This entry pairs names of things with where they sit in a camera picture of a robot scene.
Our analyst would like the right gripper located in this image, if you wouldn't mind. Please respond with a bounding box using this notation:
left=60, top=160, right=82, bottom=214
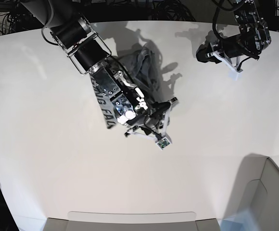
left=124, top=97, right=178, bottom=142

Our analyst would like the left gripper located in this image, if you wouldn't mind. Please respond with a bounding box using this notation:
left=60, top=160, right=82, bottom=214
left=196, top=36, right=250, bottom=70

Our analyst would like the grey T-shirt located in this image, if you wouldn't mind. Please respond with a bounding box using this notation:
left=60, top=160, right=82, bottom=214
left=118, top=41, right=165, bottom=102

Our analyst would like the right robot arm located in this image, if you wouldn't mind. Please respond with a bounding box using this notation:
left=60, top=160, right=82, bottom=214
left=22, top=0, right=177, bottom=148

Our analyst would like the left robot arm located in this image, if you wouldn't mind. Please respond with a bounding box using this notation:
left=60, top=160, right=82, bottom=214
left=196, top=0, right=271, bottom=73

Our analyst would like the beige chair back bottom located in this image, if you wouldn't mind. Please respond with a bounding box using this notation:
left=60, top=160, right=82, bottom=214
left=43, top=211, right=221, bottom=231

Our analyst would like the beige chair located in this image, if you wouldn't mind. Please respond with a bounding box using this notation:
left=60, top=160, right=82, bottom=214
left=43, top=211, right=221, bottom=231
left=234, top=158, right=279, bottom=231

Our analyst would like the beige chair right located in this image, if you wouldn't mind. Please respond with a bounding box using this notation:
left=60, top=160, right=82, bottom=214
left=234, top=158, right=279, bottom=231

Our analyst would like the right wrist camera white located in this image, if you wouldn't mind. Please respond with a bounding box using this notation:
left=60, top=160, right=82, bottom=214
left=155, top=136, right=172, bottom=150

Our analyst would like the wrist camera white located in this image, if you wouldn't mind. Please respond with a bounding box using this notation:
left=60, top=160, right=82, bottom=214
left=229, top=69, right=243, bottom=81
left=155, top=136, right=172, bottom=150

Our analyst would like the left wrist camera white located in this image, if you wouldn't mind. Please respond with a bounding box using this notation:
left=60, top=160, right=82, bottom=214
left=229, top=69, right=243, bottom=81

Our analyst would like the black cable bundle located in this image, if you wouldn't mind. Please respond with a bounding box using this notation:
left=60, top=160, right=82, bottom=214
left=151, top=0, right=198, bottom=22

